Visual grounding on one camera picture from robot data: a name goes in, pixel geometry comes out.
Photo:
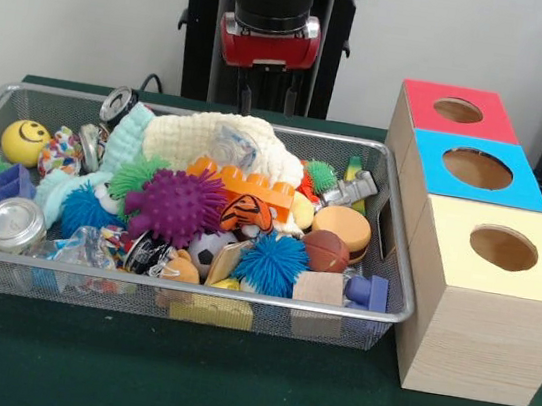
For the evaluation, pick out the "wooden box with three holes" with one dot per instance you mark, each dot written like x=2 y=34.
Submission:
x=475 y=333

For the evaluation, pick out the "clear plastic packet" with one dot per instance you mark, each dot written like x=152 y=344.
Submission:
x=234 y=145

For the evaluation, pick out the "toy hamburger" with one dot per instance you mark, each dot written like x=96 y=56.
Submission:
x=341 y=229

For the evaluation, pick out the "orange toy building block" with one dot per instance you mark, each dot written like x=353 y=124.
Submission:
x=258 y=189

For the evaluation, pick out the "blue spiky ball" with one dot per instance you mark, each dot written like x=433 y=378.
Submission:
x=271 y=262

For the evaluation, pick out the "silver metal can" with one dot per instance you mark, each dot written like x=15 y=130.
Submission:
x=13 y=224

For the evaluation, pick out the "dark green table cloth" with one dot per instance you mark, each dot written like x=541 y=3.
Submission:
x=225 y=388

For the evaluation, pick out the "small brown basketball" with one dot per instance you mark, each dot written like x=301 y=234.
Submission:
x=325 y=251

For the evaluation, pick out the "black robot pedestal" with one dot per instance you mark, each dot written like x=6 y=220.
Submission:
x=198 y=41

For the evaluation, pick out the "green spiky ball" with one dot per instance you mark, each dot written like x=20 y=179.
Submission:
x=137 y=174

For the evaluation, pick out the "cream knitted cloth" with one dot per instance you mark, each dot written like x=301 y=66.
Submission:
x=184 y=140

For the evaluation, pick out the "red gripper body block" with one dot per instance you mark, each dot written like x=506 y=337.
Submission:
x=268 y=49

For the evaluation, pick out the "purple toy block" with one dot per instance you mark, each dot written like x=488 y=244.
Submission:
x=367 y=292

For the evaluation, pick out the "shallow clear mesh bin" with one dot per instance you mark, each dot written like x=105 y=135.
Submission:
x=377 y=309

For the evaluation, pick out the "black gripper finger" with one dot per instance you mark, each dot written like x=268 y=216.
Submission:
x=291 y=93
x=245 y=90

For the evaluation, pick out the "yellow smiley face ball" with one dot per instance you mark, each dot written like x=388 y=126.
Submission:
x=24 y=141

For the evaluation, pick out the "purple spiky ball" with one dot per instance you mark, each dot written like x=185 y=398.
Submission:
x=176 y=205

